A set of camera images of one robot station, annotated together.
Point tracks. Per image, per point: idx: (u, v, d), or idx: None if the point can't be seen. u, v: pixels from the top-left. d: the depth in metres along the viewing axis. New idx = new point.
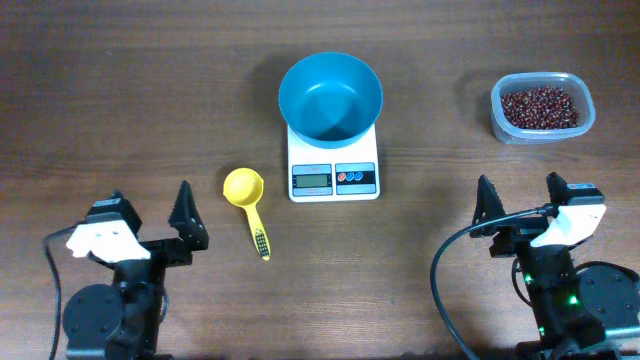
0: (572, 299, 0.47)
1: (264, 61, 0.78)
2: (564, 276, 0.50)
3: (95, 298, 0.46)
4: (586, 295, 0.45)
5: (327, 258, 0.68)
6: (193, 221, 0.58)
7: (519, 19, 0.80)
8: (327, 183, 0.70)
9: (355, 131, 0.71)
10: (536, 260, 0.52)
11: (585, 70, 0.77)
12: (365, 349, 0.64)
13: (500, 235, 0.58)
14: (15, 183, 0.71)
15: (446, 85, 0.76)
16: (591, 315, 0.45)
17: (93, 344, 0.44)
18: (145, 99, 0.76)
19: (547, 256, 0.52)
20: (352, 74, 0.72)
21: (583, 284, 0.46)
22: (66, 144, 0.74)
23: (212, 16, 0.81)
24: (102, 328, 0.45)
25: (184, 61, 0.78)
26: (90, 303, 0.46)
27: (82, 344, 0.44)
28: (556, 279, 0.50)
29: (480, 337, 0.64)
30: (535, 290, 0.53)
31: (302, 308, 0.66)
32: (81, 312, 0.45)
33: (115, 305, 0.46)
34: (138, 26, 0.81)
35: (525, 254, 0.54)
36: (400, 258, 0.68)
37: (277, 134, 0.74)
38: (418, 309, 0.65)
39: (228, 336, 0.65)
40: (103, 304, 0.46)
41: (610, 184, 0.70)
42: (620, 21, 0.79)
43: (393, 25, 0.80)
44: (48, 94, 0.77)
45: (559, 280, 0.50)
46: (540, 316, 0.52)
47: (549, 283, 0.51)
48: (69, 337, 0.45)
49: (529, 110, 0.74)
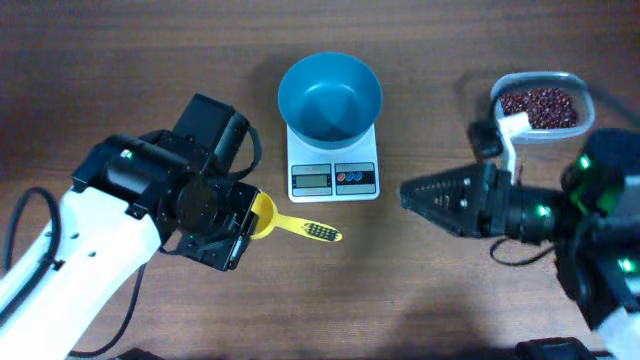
0: (585, 165, 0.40)
1: (264, 61, 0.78)
2: (567, 184, 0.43)
3: (202, 112, 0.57)
4: (592, 154, 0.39)
5: (327, 257, 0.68)
6: (240, 195, 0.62)
7: (518, 19, 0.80)
8: (327, 183, 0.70)
9: (355, 132, 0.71)
10: (529, 221, 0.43)
11: (584, 70, 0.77)
12: (364, 348, 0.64)
13: (496, 201, 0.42)
14: (16, 182, 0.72)
15: (445, 84, 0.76)
16: (602, 165, 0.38)
17: (217, 108, 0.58)
18: (144, 98, 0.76)
19: (527, 205, 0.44)
20: (351, 74, 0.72)
21: (590, 144, 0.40)
22: (65, 143, 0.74)
23: (212, 16, 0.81)
24: (203, 122, 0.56)
25: (183, 61, 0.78)
26: (198, 116, 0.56)
27: (205, 111, 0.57)
28: (551, 202, 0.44)
29: (480, 336, 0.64)
30: (548, 234, 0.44)
31: (302, 308, 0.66)
32: (196, 121, 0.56)
33: (209, 134, 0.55)
34: (136, 26, 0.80)
35: (518, 228, 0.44)
36: (400, 258, 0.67)
37: (278, 134, 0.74)
38: (419, 308, 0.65)
39: (228, 337, 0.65)
40: (214, 123, 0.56)
41: None
42: (619, 20, 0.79)
43: (392, 25, 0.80)
44: (48, 95, 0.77)
45: (554, 201, 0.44)
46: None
47: (554, 211, 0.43)
48: (189, 123, 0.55)
49: (529, 110, 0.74)
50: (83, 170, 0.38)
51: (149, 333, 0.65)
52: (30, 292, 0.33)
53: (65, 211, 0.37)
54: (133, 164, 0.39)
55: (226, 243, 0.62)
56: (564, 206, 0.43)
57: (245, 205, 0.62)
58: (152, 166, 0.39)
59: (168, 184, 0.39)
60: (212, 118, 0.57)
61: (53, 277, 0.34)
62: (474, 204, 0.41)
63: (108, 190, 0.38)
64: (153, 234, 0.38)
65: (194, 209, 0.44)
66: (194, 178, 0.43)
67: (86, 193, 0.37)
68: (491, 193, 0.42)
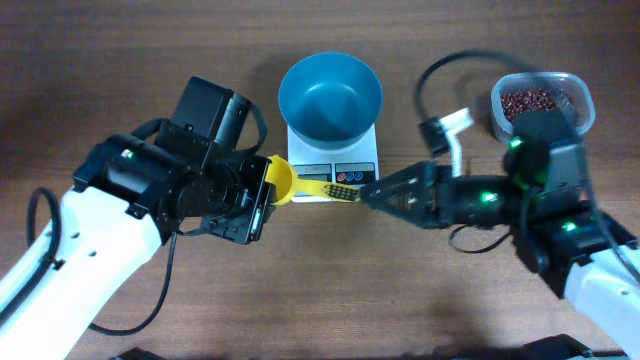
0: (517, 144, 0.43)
1: (265, 61, 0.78)
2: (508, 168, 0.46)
3: (200, 96, 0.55)
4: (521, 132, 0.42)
5: (327, 257, 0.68)
6: (252, 169, 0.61)
7: (518, 19, 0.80)
8: (327, 183, 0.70)
9: (355, 132, 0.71)
10: (478, 209, 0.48)
11: (584, 70, 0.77)
12: (364, 348, 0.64)
13: (439, 194, 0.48)
14: (16, 182, 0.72)
15: (446, 84, 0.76)
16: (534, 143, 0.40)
17: (214, 90, 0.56)
18: (145, 98, 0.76)
19: (474, 195, 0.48)
20: (351, 74, 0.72)
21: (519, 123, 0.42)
22: (66, 143, 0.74)
23: (212, 16, 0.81)
24: (199, 106, 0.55)
25: (184, 61, 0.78)
26: (195, 99, 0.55)
27: (201, 94, 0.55)
28: (498, 187, 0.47)
29: (480, 337, 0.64)
30: (500, 213, 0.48)
31: (302, 308, 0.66)
32: (194, 103, 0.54)
33: (208, 120, 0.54)
34: (136, 25, 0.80)
35: (472, 216, 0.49)
36: (400, 258, 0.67)
37: (278, 134, 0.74)
38: (419, 308, 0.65)
39: (229, 337, 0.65)
40: (211, 107, 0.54)
41: (609, 184, 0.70)
42: (619, 20, 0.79)
43: (392, 25, 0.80)
44: (49, 95, 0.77)
45: (500, 185, 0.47)
46: (543, 216, 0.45)
47: (500, 195, 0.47)
48: (187, 110, 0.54)
49: (529, 110, 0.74)
50: (84, 169, 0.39)
51: (149, 333, 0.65)
52: (30, 291, 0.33)
53: (66, 211, 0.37)
54: (134, 164, 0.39)
55: (243, 218, 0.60)
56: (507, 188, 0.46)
57: (257, 178, 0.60)
58: (152, 167, 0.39)
59: (168, 184, 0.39)
60: (209, 102, 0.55)
61: (53, 277, 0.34)
62: (421, 200, 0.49)
63: (107, 188, 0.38)
64: (153, 234, 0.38)
65: (196, 208, 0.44)
66: (194, 177, 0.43)
67: (87, 193, 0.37)
68: (435, 188, 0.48)
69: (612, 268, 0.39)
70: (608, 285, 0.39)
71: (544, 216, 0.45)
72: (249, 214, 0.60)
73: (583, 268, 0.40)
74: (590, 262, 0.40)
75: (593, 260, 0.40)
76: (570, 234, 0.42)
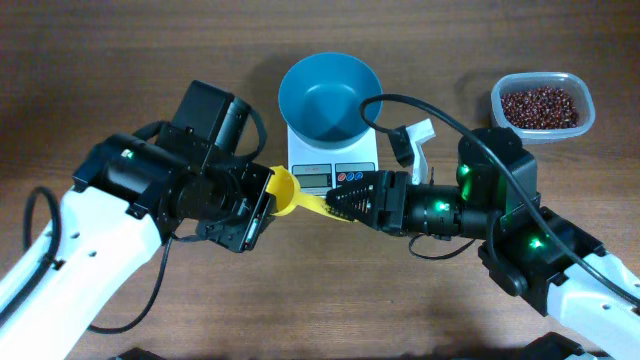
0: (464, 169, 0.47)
1: (265, 61, 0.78)
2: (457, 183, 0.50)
3: (200, 99, 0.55)
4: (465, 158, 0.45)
5: (327, 257, 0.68)
6: (253, 177, 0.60)
7: (518, 19, 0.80)
8: (327, 183, 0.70)
9: (355, 132, 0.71)
10: (432, 216, 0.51)
11: (584, 70, 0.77)
12: (363, 348, 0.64)
13: (390, 197, 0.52)
14: (16, 182, 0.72)
15: (446, 85, 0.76)
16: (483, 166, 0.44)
17: (214, 93, 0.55)
18: (145, 98, 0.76)
19: (429, 203, 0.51)
20: (351, 74, 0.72)
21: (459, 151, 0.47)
22: (66, 142, 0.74)
23: (212, 16, 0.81)
24: (200, 108, 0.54)
25: (183, 61, 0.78)
26: (195, 103, 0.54)
27: (201, 97, 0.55)
28: (451, 198, 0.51)
29: (480, 337, 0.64)
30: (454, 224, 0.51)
31: (302, 307, 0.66)
32: (194, 106, 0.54)
33: (207, 122, 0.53)
34: (137, 26, 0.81)
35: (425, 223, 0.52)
36: (400, 258, 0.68)
37: (278, 134, 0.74)
38: (419, 308, 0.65)
39: (229, 336, 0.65)
40: (211, 110, 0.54)
41: (609, 184, 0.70)
42: (619, 20, 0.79)
43: (392, 25, 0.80)
44: (49, 95, 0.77)
45: (453, 198, 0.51)
46: (508, 233, 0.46)
47: (450, 206, 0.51)
48: (187, 114, 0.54)
49: (529, 110, 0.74)
50: (84, 169, 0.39)
51: (149, 333, 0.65)
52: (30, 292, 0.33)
53: (66, 211, 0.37)
54: (135, 164, 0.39)
55: (239, 226, 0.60)
56: (460, 200, 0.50)
57: (257, 187, 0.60)
58: (152, 167, 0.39)
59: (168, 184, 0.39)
60: (210, 105, 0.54)
61: (54, 276, 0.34)
62: (375, 206, 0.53)
63: (108, 188, 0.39)
64: (153, 234, 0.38)
65: (195, 208, 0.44)
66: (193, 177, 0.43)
67: (87, 193, 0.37)
68: (387, 192, 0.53)
69: (586, 283, 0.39)
70: (587, 302, 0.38)
71: (512, 234, 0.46)
72: (246, 221, 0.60)
73: (561, 288, 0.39)
74: (565, 279, 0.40)
75: (568, 278, 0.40)
76: (540, 251, 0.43)
